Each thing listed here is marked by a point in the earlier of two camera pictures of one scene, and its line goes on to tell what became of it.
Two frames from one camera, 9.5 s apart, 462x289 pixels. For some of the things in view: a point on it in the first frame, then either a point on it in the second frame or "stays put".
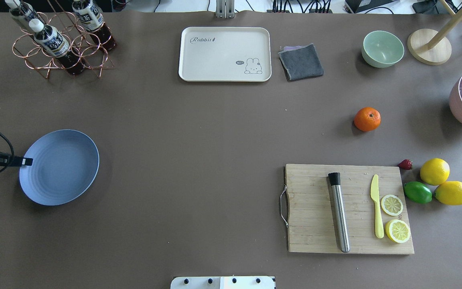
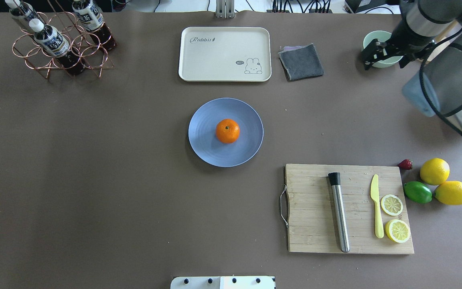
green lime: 418,192 stays put
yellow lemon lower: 453,193 stays put
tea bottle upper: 90,17 stays put
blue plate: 65,165 -> 203,140
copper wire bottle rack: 55,40 stays put
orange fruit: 367,119 -> 227,131
